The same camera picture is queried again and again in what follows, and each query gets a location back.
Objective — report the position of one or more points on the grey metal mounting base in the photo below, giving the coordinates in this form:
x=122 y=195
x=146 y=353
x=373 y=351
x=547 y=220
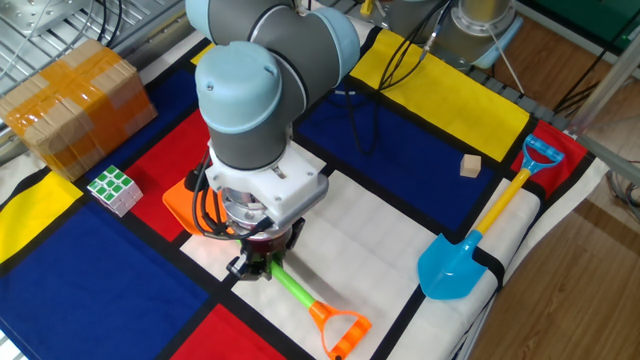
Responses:
x=30 y=15

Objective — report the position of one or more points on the white-edged puzzle cube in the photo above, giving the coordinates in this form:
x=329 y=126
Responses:
x=115 y=192

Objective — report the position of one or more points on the aluminium frame post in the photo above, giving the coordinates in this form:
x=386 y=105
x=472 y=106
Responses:
x=607 y=90

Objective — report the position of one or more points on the white wrist bracket silver box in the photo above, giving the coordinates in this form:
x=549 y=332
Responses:
x=285 y=192

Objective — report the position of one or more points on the colour-block tablecloth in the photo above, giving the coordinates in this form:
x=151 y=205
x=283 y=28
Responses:
x=100 y=280

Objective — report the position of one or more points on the yellow clip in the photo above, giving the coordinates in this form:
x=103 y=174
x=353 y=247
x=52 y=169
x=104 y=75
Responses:
x=366 y=6

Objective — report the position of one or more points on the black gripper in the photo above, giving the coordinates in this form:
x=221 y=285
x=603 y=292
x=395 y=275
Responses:
x=275 y=244

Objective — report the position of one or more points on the small wooden cube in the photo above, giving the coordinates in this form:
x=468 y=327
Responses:
x=470 y=166

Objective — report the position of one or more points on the taped cardboard box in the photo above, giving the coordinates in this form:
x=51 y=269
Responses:
x=75 y=105

